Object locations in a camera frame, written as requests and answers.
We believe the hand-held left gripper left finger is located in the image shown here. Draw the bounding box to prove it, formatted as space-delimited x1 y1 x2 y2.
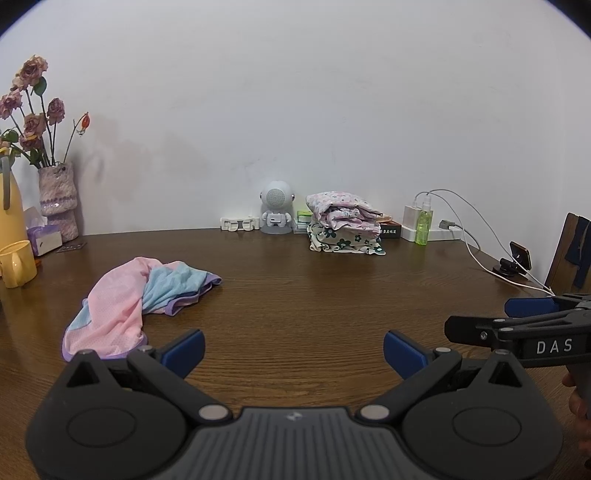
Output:
65 329 233 423

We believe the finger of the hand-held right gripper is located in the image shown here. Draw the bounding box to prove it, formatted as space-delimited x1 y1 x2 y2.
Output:
444 308 591 354
504 293 591 320

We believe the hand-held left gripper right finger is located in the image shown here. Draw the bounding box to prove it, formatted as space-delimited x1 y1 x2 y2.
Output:
355 329 522 423

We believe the pink floral dress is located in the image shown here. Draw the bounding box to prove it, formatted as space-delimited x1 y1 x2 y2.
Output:
305 190 386 234

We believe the person's right hand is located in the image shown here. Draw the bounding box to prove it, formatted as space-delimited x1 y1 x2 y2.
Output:
562 374 591 433

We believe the phone on black stand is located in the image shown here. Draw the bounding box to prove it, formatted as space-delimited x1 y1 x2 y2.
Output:
492 241 533 280

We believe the dark blue cloth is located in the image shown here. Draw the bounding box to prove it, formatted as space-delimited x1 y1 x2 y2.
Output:
563 216 591 289

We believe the pastel pink blue garment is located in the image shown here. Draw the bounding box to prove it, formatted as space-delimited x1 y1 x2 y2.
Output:
61 257 223 361

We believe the white power strip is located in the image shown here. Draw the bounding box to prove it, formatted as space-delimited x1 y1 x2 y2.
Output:
399 224 462 242

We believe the green spray bottle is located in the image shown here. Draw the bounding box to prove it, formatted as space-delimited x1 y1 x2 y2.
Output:
414 194 431 246

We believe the white charger block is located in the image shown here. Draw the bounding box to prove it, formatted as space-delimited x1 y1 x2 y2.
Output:
402 204 434 230

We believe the folded green floral cloth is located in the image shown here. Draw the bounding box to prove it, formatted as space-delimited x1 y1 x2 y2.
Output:
308 222 387 256

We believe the purple tissue box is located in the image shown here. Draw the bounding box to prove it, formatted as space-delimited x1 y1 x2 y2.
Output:
23 207 63 257

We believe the white robot-shaped speaker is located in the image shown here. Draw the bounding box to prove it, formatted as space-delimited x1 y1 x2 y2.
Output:
259 181 296 236

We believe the yellow mug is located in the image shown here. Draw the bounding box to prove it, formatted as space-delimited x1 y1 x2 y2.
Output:
0 240 38 289

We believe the pink fuzzy vase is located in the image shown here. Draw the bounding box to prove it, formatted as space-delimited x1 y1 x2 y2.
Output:
38 162 80 243

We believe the yellow thermos jug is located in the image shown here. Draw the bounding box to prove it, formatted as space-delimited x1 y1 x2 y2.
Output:
0 154 29 278

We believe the dried rose bouquet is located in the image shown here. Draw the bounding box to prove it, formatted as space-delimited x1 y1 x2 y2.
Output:
0 54 90 169

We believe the white cable with grey plug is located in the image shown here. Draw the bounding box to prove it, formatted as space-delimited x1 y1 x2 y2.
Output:
438 220 555 296

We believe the white cable clip holder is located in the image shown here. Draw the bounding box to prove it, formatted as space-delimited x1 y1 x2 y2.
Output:
220 216 262 232

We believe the white charging cable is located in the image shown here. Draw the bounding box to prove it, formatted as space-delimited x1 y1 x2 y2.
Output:
425 193 522 259
416 189 555 296

